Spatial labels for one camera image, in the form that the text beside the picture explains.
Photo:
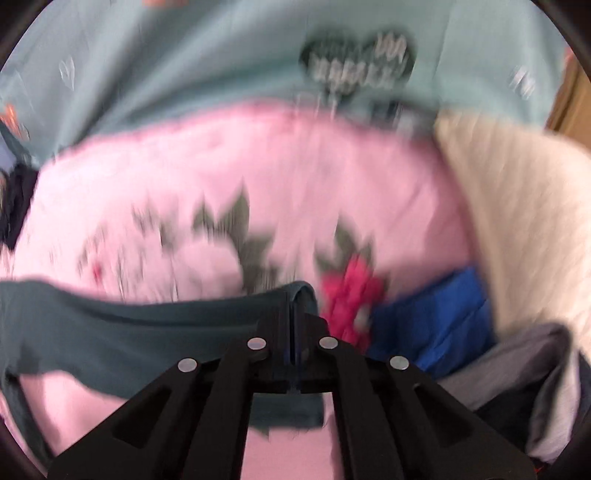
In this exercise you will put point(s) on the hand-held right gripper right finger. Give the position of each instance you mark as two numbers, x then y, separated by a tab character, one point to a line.
308	339

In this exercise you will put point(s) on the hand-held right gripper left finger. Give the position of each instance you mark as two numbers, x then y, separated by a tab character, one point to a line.
276	344

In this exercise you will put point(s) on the dark green pants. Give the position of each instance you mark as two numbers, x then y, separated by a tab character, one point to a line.
115	332

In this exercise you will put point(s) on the blue cloth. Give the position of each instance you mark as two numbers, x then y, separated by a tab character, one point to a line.
429	318

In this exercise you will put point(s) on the pink floral bedsheet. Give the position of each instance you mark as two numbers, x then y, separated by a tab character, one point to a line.
231	161

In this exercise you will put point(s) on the grey cloth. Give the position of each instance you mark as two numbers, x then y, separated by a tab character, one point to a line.
517	360

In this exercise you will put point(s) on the cream textured cloth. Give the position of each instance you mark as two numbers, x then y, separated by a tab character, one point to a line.
521	207

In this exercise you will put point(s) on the dark navy cloth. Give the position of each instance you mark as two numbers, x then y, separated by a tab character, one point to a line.
16	203

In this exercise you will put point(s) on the teal printed blanket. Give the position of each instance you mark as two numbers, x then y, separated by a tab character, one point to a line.
184	55

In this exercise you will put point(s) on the wooden furniture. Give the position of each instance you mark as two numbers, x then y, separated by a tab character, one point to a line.
570	110

